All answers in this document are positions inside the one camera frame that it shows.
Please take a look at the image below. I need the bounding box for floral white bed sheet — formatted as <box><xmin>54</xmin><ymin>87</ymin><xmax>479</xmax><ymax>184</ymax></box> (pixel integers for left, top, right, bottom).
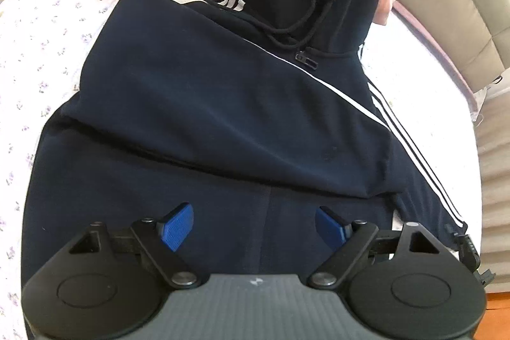
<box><xmin>0</xmin><ymin>0</ymin><xmax>485</xmax><ymax>340</ymax></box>

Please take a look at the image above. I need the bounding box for beige pleated curtain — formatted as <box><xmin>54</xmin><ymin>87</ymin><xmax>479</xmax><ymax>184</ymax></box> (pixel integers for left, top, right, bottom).
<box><xmin>472</xmin><ymin>77</ymin><xmax>510</xmax><ymax>285</ymax></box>

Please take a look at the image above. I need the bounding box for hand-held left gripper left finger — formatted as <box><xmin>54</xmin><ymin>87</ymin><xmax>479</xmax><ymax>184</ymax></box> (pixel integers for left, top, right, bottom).
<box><xmin>69</xmin><ymin>202</ymin><xmax>200</xmax><ymax>289</ymax></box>

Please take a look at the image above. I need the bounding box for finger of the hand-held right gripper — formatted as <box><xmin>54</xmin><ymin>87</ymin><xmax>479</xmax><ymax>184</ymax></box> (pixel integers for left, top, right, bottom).
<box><xmin>454</xmin><ymin>232</ymin><xmax>495</xmax><ymax>287</ymax></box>

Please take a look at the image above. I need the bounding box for navy white-striped zip hoodie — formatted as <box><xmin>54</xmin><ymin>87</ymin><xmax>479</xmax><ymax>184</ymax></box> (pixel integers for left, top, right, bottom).
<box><xmin>22</xmin><ymin>0</ymin><xmax>469</xmax><ymax>285</ymax></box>

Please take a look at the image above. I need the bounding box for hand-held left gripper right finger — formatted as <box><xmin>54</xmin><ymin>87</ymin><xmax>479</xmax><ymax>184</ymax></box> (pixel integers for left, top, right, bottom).
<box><xmin>307</xmin><ymin>206</ymin><xmax>441</xmax><ymax>288</ymax></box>

